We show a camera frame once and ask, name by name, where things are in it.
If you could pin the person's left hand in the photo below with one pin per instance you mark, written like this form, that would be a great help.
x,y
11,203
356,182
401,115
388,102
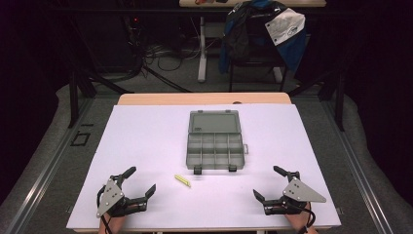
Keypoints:
x,y
113,223

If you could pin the black metal stand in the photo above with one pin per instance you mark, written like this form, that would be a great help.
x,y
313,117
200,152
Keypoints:
x,y
74,97
339,97

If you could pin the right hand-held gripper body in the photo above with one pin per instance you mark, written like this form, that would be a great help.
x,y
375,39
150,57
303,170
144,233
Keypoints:
x,y
297,193

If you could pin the white desk leg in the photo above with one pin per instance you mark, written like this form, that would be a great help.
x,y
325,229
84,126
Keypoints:
x,y
202,55

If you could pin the grey plastic organizer box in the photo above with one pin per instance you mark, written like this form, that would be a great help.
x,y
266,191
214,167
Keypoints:
x,y
214,143

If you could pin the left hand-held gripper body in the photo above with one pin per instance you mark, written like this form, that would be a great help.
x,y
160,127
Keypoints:
x,y
110,196

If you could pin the white table mat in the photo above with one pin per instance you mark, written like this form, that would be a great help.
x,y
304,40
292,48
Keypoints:
x,y
146,146

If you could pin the blue white black jacket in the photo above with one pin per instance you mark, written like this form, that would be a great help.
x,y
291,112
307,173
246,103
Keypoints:
x,y
285,29

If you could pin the light wooden desk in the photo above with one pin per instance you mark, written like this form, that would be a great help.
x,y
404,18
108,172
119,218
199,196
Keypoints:
x,y
292,3

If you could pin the black chair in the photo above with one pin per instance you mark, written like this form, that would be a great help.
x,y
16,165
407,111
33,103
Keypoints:
x,y
256,65

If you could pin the aluminium floor rail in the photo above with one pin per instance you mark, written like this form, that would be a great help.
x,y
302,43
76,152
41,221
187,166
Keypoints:
x,y
42,182
357,175

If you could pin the small yellow stick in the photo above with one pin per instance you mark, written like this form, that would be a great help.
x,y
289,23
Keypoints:
x,y
182,180

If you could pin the person's right hand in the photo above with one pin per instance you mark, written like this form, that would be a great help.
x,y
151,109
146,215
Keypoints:
x,y
297,221

